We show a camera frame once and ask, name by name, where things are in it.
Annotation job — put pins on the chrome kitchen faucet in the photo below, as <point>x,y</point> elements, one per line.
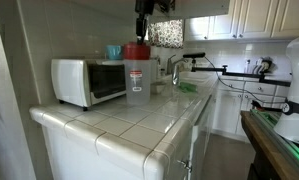
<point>173,69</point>

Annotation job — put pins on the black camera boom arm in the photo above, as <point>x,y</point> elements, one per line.
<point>259,75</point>

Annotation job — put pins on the dish rack with dishes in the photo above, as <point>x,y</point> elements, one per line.
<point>263,64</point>

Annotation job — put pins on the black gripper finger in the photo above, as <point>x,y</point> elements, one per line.
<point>144,28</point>
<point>139,31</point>

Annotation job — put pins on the white upper cabinets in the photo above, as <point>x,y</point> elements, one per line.
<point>247,19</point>

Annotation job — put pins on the teal cup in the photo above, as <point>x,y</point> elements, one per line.
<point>114,52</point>

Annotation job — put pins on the grey bowl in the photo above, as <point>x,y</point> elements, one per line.
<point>157,87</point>

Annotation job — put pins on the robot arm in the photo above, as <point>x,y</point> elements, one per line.
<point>164,6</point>

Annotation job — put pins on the floral window curtain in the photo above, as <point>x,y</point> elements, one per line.
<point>167,34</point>

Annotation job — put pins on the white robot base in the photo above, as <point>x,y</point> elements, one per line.
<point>288,124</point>

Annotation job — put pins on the white cabinets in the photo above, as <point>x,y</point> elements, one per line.
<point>247,19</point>
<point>234,96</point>

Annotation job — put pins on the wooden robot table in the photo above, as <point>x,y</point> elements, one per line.
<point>276,158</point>

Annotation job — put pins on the clear plastic jug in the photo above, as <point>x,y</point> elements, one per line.
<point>138,79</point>

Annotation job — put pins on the white lower cabinets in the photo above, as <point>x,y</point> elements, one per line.
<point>234,96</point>

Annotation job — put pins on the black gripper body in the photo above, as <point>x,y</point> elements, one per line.
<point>144,8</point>

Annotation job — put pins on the white toaster oven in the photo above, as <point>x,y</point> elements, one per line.
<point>85,82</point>

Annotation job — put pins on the green cloth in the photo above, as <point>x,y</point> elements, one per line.
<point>187,87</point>

